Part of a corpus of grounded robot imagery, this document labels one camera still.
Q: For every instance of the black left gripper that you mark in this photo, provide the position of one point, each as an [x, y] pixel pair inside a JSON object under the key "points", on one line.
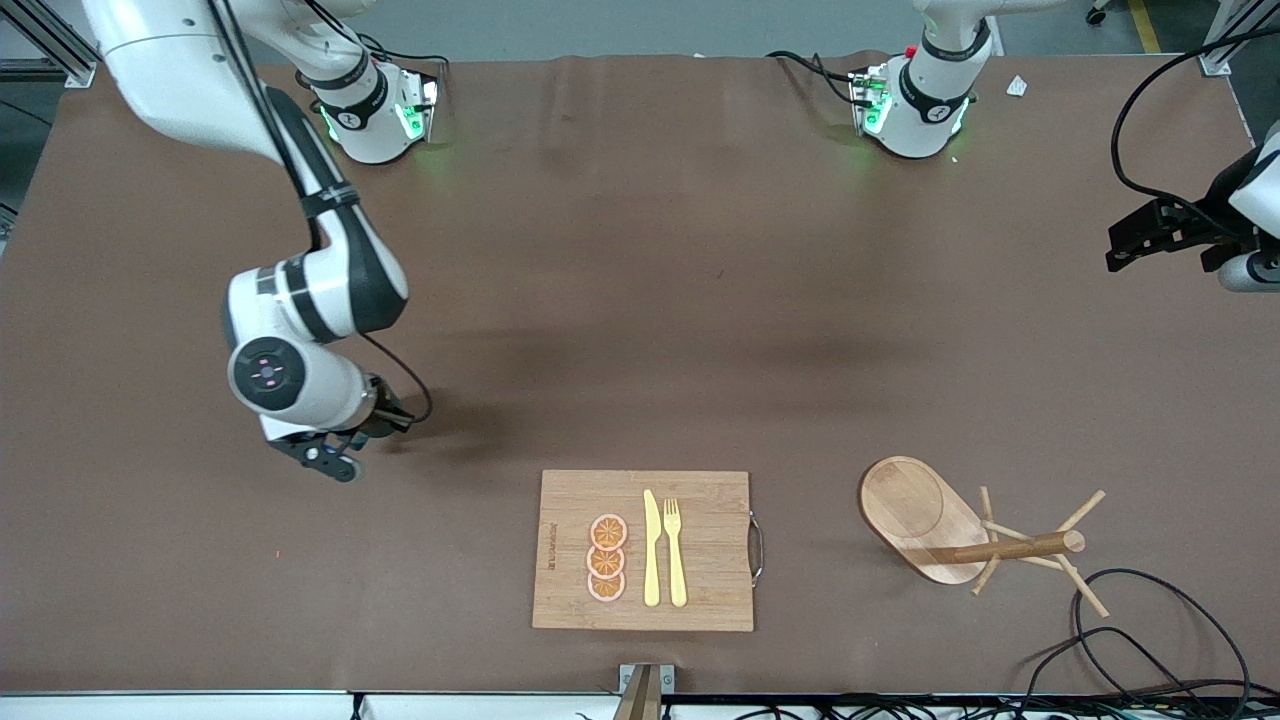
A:
{"points": [[1192, 224]]}

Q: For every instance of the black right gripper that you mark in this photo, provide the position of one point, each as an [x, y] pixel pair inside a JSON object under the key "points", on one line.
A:
{"points": [[385, 417]]}

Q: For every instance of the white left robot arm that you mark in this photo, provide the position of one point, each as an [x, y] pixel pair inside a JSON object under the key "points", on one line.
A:
{"points": [[925, 110]]}

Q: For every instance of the white paper scrap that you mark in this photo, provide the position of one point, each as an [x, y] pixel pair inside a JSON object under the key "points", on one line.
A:
{"points": [[1017, 86]]}

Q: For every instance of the black caster wheel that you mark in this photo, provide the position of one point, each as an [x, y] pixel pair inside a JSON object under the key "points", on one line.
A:
{"points": [[1105, 12]]}

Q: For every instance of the orange slice toy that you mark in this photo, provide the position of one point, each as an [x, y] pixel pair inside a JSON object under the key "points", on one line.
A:
{"points": [[605, 562], [608, 531], [605, 588]]}

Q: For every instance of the yellow plastic knife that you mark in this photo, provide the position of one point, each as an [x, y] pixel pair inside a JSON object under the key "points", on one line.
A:
{"points": [[651, 550]]}

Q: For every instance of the yellow plastic fork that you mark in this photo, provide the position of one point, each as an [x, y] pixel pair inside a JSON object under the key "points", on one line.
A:
{"points": [[676, 560]]}

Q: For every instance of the bamboo cutting board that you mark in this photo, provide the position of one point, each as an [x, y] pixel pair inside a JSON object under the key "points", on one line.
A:
{"points": [[710, 540]]}

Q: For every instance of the wooden mug tree stand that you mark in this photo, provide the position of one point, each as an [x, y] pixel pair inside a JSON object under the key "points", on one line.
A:
{"points": [[900, 500]]}

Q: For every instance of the aluminium frame profile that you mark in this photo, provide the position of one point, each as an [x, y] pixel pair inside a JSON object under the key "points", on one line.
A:
{"points": [[1225, 50], [50, 45]]}

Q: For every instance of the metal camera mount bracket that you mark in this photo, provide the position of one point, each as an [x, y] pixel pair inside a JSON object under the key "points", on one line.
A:
{"points": [[645, 690]]}

